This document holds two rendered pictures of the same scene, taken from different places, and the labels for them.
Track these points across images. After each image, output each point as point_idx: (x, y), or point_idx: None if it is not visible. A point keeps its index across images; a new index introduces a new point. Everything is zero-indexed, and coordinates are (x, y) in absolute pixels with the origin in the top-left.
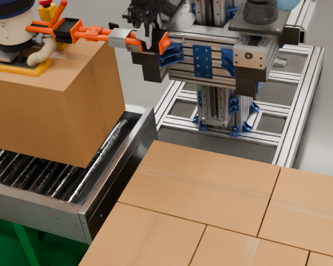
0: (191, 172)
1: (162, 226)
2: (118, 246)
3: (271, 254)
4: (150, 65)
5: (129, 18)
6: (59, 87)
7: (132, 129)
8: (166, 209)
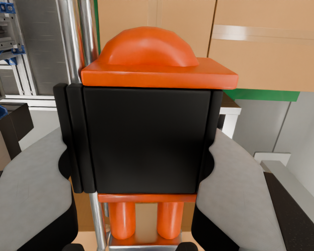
0: (142, 14)
1: (231, 22)
2: (259, 61)
3: None
4: (13, 128)
5: None
6: None
7: None
8: (206, 27)
